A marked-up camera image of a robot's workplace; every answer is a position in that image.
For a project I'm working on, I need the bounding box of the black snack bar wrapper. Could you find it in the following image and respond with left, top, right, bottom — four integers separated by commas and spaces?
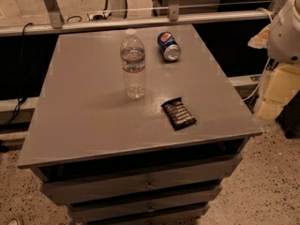
161, 97, 197, 130

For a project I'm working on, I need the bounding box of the grey drawer cabinet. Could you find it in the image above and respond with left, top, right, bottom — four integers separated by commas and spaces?
18, 25, 261, 225

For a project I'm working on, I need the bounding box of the clear plastic water bottle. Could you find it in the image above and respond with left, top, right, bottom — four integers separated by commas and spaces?
120, 28, 146, 99

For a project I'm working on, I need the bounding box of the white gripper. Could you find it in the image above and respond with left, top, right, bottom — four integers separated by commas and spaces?
254, 63, 300, 121

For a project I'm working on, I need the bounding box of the black cable on left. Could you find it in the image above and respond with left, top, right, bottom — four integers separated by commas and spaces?
0, 22, 34, 133

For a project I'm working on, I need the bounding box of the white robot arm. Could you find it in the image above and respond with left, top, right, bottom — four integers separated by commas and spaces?
247, 0, 300, 121

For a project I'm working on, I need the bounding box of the white cable at right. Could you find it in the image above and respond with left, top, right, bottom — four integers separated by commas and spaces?
242, 57, 273, 102

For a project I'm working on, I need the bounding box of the white shoe tip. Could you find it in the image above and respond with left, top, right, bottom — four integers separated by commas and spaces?
5, 217, 23, 225

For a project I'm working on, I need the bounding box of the metal railing frame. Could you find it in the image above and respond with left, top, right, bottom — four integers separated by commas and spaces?
1, 0, 287, 37

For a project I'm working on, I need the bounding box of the white power strip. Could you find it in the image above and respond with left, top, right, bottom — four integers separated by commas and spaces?
87, 12, 112, 21

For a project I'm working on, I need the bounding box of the blue pepsi soda can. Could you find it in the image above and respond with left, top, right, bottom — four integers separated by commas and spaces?
157, 32, 181, 62

